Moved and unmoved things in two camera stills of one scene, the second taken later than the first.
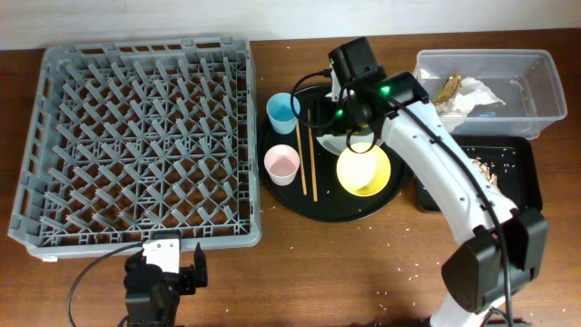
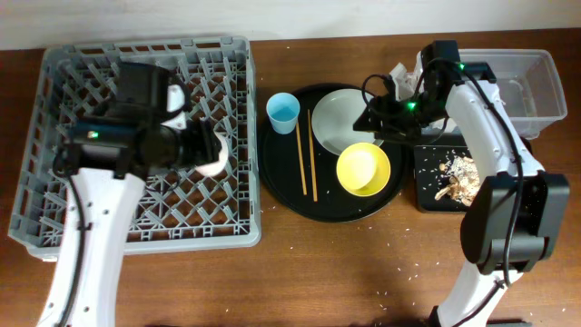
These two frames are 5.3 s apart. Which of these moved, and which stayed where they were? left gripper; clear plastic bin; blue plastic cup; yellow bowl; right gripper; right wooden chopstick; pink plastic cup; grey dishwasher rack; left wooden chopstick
Moved: pink plastic cup; right gripper; left gripper
Stayed: yellow bowl; left wooden chopstick; blue plastic cup; grey dishwasher rack; clear plastic bin; right wooden chopstick
